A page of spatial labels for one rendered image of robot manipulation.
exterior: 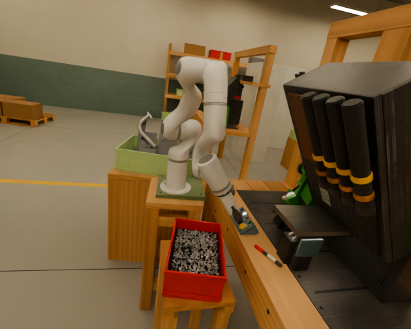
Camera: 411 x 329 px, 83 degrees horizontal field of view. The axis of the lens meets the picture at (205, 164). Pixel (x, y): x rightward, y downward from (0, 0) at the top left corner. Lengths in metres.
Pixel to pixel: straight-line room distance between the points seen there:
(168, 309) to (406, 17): 1.48
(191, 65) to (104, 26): 7.06
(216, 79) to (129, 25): 7.10
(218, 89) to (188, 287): 0.70
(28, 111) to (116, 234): 4.44
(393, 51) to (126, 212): 1.84
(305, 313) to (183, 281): 0.40
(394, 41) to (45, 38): 7.97
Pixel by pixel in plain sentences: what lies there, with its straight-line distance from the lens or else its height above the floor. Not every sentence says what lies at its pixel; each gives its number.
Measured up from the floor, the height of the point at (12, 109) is 0.31.
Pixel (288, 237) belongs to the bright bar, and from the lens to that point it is 1.00.
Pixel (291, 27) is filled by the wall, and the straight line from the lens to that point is 8.89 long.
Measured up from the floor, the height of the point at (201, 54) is 2.06.
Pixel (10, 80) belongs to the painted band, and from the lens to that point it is 8.88.
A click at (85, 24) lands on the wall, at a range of 8.13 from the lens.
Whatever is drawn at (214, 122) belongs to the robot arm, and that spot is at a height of 1.38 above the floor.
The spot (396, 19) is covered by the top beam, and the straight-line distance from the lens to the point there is 1.46.
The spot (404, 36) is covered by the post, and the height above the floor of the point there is 1.81.
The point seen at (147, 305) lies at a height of 0.04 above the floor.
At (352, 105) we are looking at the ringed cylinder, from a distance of 0.55.
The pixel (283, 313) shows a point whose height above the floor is 0.90.
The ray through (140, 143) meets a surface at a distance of 1.99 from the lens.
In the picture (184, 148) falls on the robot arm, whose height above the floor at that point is 1.14.
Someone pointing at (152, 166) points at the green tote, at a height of 0.86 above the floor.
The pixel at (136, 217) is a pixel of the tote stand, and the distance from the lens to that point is 1.92.
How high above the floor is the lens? 1.54
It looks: 21 degrees down
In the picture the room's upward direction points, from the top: 9 degrees clockwise
